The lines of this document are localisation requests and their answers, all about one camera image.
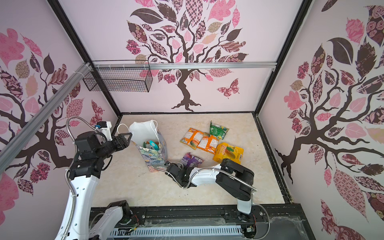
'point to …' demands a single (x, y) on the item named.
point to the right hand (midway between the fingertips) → (180, 169)
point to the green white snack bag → (145, 145)
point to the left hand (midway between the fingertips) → (128, 137)
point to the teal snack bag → (154, 145)
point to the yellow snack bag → (224, 151)
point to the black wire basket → (119, 76)
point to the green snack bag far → (217, 130)
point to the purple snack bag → (191, 160)
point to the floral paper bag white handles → (144, 131)
